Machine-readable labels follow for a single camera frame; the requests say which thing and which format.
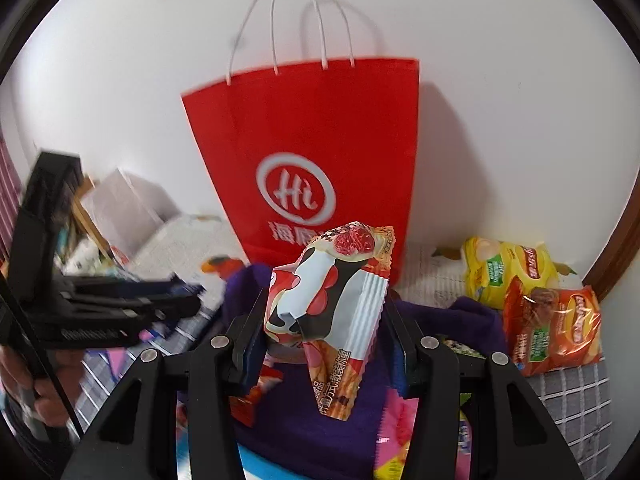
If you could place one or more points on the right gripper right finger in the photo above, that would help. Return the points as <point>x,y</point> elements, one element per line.
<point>513,435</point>

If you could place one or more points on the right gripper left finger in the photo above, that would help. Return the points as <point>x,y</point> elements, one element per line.
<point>133,436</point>

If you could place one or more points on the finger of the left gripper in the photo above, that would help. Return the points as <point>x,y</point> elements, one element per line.
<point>111,290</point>
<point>97,314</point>

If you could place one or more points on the red snack packet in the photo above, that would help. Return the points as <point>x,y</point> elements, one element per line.
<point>244,408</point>

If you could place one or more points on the panda print snack packet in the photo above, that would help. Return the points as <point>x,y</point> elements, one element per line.
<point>331,300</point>

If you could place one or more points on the pink yellow snack bag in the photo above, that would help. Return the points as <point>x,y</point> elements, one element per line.
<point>394,436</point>

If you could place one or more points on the person's left hand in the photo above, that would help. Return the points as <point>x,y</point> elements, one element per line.
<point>49,407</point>

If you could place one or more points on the grey checked tablecloth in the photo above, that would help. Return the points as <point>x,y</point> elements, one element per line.
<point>577,399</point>

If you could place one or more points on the white Miniso plastic bag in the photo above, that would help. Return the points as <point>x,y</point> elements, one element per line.
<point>127,210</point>

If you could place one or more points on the orange chips bag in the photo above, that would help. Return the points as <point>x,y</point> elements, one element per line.
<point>550,328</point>

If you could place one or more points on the wooden shelf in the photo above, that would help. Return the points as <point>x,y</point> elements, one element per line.
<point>81,226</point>

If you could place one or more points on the blue tissue pack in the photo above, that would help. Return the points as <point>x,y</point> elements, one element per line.
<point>257,467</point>

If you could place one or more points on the yellow chips bag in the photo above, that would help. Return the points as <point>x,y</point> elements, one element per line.
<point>494,270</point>

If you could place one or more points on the red Haidilao paper bag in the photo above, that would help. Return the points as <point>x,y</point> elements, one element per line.
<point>296,149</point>

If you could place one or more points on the brown wooden door frame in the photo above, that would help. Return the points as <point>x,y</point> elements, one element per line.
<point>620,249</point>

